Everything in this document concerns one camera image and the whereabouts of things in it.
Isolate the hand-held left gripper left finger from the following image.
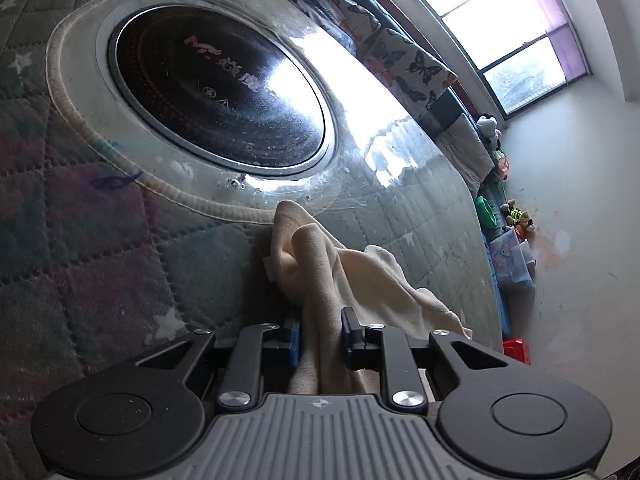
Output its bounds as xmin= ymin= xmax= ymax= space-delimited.
xmin=107 ymin=319 xmax=302 ymax=410

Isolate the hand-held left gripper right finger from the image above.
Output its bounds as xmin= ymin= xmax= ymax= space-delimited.
xmin=341 ymin=307 xmax=538 ymax=410

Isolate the cream shirt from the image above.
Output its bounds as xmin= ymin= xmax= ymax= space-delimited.
xmin=262 ymin=200 xmax=473 ymax=396

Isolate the red plastic stool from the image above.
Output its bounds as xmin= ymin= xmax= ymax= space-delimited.
xmin=501 ymin=338 xmax=532 ymax=366

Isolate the clear storage box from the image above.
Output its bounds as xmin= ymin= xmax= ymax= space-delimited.
xmin=487 ymin=232 xmax=536 ymax=293

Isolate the green plastic bowl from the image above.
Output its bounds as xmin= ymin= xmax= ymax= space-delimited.
xmin=474 ymin=195 xmax=498 ymax=231

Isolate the green yellow plush toy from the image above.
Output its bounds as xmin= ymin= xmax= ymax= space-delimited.
xmin=502 ymin=200 xmax=536 ymax=233

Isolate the grey cushion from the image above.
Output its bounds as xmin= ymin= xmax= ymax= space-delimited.
xmin=435 ymin=112 xmax=496 ymax=196

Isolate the panda plush toy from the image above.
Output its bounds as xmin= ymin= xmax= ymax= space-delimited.
xmin=475 ymin=114 xmax=503 ymax=151

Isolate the teal sofa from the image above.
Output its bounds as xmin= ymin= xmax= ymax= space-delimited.
xmin=235 ymin=0 xmax=513 ymax=341

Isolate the round black induction cooktop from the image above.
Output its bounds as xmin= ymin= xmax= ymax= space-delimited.
xmin=106 ymin=5 xmax=337 ymax=183

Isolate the butterfly print pillow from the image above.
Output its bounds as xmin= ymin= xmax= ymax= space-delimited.
xmin=285 ymin=0 xmax=381 ymax=56
xmin=362 ymin=27 xmax=458 ymax=113

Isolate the large window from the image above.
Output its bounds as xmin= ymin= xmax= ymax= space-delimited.
xmin=367 ymin=0 xmax=593 ymax=121

